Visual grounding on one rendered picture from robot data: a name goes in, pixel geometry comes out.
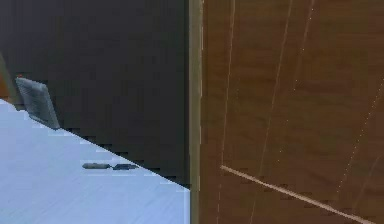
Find brown wooden door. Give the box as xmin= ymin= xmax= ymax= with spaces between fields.
xmin=187 ymin=0 xmax=384 ymax=224

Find small grey oblong object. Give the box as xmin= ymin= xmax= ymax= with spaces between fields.
xmin=81 ymin=162 xmax=112 ymax=170

